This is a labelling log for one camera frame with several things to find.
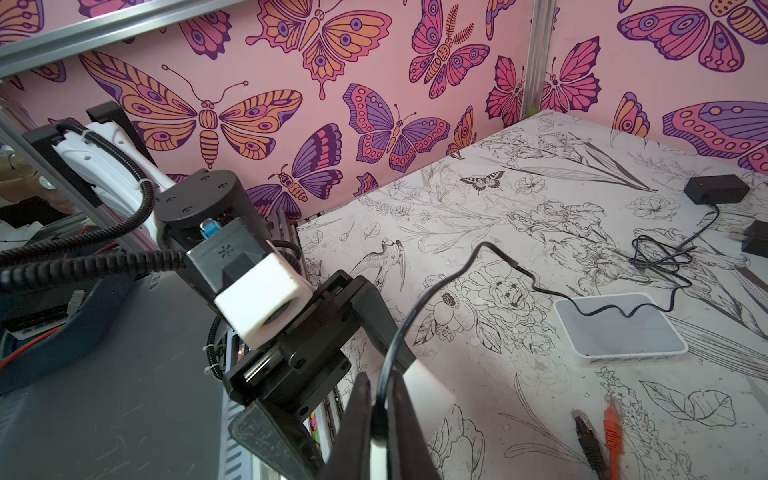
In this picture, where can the black power adapter right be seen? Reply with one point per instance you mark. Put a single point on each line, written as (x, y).
(755, 240)

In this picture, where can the aluminium frame post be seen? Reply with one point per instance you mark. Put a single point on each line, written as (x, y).
(543, 20)

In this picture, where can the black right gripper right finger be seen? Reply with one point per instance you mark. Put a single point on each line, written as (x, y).
(408, 457)

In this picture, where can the black power adapter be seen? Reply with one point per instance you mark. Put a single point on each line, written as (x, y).
(755, 240)
(716, 190)

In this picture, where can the white network switch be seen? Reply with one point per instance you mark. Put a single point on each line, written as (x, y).
(431, 401)
(618, 328)

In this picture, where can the black power adapter left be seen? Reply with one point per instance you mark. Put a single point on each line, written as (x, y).
(716, 190)

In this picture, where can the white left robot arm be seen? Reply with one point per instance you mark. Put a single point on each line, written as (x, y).
(160, 222)

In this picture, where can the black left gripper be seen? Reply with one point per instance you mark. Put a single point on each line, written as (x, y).
(281, 382)

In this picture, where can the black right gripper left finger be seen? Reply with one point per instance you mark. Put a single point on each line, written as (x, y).
(350, 455)

